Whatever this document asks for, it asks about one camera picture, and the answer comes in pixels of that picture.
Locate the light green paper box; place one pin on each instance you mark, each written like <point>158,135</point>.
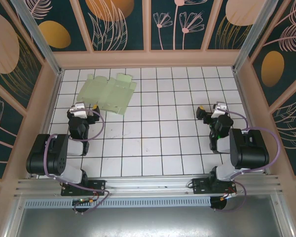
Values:
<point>106,91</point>

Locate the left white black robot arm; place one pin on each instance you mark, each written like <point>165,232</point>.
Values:
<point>71,172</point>

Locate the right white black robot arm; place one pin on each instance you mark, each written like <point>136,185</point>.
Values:
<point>251,153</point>

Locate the grey metal sheet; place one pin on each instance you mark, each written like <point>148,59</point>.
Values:
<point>148,222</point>

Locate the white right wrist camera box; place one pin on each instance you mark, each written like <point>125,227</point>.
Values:
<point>219,109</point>

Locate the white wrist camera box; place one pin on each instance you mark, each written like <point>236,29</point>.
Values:
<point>79,110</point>
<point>219,109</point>

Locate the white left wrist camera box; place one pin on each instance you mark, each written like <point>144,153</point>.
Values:
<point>79,110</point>

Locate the thin aluminium side rail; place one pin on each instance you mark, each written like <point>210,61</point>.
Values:
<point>251,123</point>
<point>53,108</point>

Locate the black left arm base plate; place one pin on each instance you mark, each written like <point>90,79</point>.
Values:
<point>98,185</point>

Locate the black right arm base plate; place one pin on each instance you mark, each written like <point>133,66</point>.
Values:
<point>199,186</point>

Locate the aluminium corner post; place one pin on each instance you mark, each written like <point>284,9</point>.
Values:
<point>39,39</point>
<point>249,34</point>

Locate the aluminium mounting rail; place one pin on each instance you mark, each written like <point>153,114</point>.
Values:
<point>148,184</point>

